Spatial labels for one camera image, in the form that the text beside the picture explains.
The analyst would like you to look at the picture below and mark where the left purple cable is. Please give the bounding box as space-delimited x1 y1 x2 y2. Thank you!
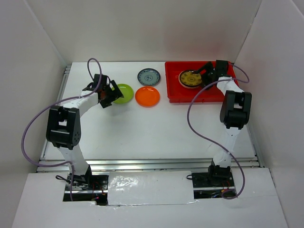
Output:
21 58 103 202

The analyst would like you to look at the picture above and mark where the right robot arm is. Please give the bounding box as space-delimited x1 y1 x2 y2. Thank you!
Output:
195 60 252 186

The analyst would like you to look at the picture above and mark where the beige floral plate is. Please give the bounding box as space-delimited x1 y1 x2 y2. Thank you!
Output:
179 75 202 89

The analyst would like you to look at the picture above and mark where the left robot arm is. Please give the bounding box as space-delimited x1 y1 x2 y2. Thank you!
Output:
46 74 124 190

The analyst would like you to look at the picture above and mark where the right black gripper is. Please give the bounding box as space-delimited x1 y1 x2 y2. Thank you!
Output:
192 61 217 90

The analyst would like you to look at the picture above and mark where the green plate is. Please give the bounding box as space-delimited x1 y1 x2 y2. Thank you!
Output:
113 84 134 104

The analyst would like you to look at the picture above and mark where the yellow brown patterned plate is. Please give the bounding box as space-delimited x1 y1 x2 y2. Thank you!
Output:
179 70 202 88

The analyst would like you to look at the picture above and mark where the orange plate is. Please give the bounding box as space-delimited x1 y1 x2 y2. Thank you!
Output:
135 86 160 107

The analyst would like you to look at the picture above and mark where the aluminium frame rail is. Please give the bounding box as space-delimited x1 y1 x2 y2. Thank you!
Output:
37 62 264 173

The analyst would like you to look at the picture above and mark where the blue white patterned plate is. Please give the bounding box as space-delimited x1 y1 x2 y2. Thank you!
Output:
137 68 161 86

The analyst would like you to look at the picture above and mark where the white foil cover panel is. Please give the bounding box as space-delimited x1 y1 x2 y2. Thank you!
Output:
107 171 195 206

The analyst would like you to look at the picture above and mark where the red plastic bin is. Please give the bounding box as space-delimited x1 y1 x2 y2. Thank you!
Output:
165 61 224 103

